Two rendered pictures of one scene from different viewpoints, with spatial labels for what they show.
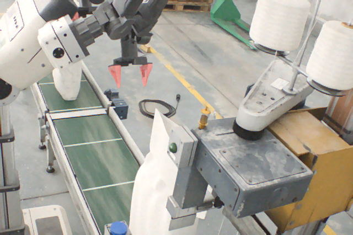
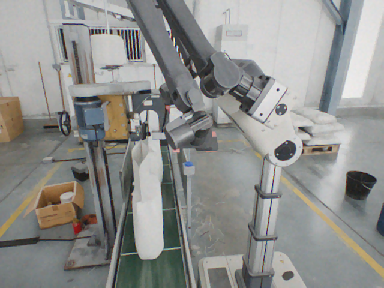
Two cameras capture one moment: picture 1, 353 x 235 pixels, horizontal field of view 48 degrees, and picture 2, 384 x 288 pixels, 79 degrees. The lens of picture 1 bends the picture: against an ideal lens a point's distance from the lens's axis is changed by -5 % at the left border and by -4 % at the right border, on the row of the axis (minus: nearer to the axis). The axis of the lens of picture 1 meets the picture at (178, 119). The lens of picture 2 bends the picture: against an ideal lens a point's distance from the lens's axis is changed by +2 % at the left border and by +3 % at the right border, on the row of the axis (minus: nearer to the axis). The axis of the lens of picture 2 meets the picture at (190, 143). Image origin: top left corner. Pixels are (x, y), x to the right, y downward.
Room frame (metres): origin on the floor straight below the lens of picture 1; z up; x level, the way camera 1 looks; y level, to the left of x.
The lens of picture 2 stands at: (2.38, 0.76, 1.58)
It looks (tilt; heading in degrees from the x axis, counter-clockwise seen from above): 21 degrees down; 204
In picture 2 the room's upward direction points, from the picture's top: straight up
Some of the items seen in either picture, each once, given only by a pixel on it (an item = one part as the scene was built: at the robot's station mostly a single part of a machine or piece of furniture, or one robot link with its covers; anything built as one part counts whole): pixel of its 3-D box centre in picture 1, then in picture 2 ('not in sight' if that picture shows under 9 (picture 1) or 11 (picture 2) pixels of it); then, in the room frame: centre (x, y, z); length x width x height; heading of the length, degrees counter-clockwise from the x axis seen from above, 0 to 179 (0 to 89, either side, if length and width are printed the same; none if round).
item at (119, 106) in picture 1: (112, 101); not in sight; (2.73, 0.52, 0.35); 0.30 x 0.15 x 0.15; 33
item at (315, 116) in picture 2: not in sight; (314, 115); (-2.23, 1.12, 0.56); 0.67 x 0.43 x 0.15; 33
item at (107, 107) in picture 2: not in sight; (106, 113); (1.27, -0.34, 1.23); 0.28 x 0.07 x 0.16; 33
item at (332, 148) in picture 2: not in sight; (293, 142); (-2.03, 0.85, 0.07); 1.20 x 0.82 x 0.14; 125
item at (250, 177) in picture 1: (239, 182); (152, 108); (0.94, -0.21, 1.21); 0.30 x 0.25 x 0.30; 33
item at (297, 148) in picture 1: (273, 153); (130, 104); (1.06, -0.31, 1.26); 0.22 x 0.05 x 0.16; 33
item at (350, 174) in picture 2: not in sight; (358, 186); (-0.61, 1.59, 0.13); 0.30 x 0.30 x 0.26
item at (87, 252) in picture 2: not in sight; (96, 234); (1.24, -0.66, 0.10); 0.50 x 0.42 x 0.20; 33
